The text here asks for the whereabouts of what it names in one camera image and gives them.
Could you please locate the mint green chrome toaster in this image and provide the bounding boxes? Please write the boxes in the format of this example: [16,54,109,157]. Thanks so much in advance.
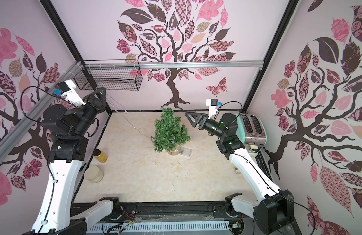
[236,114,267,157]

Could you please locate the clear battery box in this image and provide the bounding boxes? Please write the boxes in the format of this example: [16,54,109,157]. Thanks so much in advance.
[180,147,193,158]

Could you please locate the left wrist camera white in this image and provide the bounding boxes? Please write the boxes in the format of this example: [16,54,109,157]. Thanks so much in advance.
[53,79,86,107]

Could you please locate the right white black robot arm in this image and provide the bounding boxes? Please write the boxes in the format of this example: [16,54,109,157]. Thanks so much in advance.
[185,99,302,235]

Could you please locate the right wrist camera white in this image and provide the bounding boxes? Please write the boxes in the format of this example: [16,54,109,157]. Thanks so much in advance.
[206,99,222,119]

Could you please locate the black wire basket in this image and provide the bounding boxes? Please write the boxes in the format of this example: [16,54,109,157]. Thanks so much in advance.
[73,59,143,91]

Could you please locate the aluminium rail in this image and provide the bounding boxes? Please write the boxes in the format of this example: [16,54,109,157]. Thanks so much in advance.
[0,62,83,164]
[85,60,264,69]

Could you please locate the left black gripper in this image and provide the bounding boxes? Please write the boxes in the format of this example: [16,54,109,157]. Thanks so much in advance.
[72,87,106,136]

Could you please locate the clear jar cream lid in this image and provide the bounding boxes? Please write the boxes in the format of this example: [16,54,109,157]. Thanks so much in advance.
[84,165,104,183]

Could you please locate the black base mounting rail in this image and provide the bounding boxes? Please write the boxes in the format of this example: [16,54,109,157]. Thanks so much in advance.
[69,200,302,235]

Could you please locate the string lights with star ornaments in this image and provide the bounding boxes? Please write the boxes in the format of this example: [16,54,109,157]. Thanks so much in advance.
[107,95,185,143]

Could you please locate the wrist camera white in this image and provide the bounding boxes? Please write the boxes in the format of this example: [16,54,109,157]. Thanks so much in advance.
[206,99,222,119]
[53,79,86,107]

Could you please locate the small green christmas tree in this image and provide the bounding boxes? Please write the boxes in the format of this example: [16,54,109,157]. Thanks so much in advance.
[151,107,191,156]

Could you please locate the aluminium rail back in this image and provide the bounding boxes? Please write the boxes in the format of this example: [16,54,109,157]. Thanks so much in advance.
[85,60,264,69]

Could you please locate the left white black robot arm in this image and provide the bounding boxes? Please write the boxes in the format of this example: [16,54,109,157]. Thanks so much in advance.
[27,87,122,235]

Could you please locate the white slotted cable duct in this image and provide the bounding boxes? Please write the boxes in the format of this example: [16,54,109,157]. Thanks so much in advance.
[87,221,231,235]

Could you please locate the yellow liquid jar black lid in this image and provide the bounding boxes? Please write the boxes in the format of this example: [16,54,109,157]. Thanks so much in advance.
[93,149,108,163]

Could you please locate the aluminium rail left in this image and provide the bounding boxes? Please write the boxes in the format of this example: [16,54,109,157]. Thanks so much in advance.
[0,62,83,164]

